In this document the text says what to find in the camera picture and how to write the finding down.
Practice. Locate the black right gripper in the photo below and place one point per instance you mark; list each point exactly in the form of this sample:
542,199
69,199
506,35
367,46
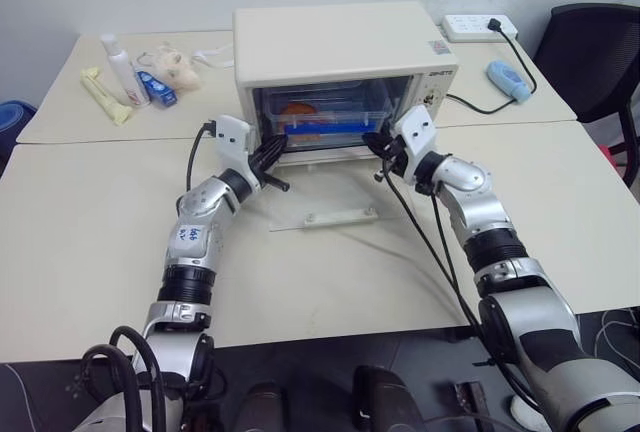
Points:
395,154

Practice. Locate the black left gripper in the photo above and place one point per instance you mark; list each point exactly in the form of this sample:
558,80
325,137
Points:
262,174

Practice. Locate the glass toaster oven door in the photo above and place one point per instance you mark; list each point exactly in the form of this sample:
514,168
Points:
340,217

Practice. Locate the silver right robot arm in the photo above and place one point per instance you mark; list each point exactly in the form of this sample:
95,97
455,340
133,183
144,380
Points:
480,212

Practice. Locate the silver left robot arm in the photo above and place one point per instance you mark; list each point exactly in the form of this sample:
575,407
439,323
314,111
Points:
192,212

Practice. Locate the orange food piece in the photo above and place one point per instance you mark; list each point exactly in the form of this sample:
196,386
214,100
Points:
297,109

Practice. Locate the toaster oven control knob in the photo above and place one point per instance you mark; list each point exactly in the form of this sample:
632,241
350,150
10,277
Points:
430,100

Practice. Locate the cream toaster oven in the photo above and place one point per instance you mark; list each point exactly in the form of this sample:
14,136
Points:
335,42

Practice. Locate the beige plush toy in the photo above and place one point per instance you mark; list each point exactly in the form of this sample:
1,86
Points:
175,69

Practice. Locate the small blue carton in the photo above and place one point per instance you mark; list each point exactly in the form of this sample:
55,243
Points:
157,88

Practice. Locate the light blue oval bottle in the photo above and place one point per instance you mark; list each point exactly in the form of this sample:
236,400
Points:
506,77

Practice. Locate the white power strip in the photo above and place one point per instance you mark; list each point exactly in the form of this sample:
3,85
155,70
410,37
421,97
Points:
467,27

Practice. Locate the yellow tube packet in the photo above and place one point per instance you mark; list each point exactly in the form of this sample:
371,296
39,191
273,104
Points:
106,99

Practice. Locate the white plastic bottle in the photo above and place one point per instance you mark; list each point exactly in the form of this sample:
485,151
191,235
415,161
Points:
120,64

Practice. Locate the black office chair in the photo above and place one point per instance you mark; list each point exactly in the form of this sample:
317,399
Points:
590,52

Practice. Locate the red object under chair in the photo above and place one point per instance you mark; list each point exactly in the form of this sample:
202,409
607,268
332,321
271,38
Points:
614,154

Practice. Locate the large dark rounded shape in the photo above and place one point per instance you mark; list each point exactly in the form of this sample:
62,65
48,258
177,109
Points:
385,402

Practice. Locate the small dark rounded shape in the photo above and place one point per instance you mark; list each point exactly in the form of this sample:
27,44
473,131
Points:
265,409

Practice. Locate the blue bin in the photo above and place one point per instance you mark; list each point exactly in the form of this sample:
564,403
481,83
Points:
15,119

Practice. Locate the brown rectangular block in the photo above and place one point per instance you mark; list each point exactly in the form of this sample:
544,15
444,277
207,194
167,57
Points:
472,407

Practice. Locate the white rounded floor object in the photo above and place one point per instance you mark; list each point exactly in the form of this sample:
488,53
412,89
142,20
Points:
525,412

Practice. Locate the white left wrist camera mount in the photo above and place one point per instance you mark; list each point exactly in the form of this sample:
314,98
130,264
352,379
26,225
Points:
232,137

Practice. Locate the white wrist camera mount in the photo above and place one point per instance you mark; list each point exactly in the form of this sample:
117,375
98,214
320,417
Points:
232,137
417,127

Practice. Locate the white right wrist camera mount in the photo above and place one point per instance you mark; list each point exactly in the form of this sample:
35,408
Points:
417,127

